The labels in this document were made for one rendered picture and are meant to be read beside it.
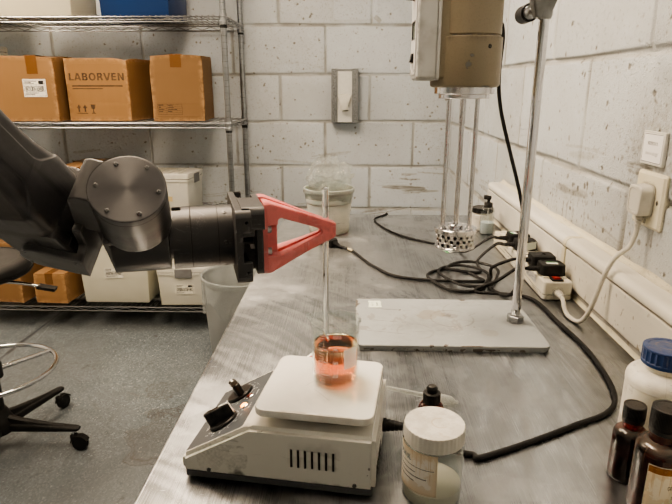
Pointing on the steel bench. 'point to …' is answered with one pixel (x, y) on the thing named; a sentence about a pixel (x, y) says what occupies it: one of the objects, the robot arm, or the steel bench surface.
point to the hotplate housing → (297, 453)
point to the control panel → (235, 410)
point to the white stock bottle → (649, 375)
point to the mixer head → (457, 46)
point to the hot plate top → (302, 388)
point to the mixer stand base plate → (445, 326)
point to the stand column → (529, 170)
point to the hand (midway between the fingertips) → (326, 229)
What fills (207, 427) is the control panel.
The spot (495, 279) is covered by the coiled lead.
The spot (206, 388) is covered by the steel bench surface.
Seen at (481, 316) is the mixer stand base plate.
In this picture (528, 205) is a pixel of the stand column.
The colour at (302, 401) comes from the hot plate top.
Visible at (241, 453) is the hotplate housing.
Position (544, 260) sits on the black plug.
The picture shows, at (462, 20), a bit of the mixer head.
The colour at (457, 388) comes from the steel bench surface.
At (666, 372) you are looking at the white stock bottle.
